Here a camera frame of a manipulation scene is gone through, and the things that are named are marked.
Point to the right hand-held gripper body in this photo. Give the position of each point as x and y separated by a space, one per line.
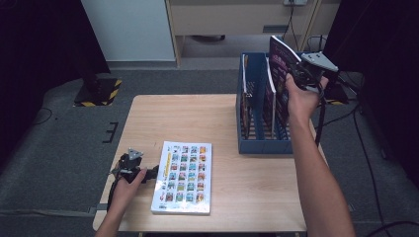
318 61

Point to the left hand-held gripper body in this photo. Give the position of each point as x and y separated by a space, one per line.
128 166

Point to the white magazine with picture grid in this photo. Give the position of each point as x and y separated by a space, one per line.
183 177

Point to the black magazine with red packets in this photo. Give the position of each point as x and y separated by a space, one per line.
245 112

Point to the blue plastic file rack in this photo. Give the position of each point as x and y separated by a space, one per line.
263 146

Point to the person's right hand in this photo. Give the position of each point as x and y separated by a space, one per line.
303 102

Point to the person's left hand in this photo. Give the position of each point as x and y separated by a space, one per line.
122 194

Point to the black stand base yellow stripes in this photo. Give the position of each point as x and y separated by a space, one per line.
99 94
339 95

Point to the grey tape strip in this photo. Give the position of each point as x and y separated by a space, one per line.
101 208

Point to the dark curtain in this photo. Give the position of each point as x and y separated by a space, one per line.
388 65
39 49

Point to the white cabinet panel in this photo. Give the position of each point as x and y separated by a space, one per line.
128 29

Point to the white wall socket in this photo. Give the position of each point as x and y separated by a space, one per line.
295 2

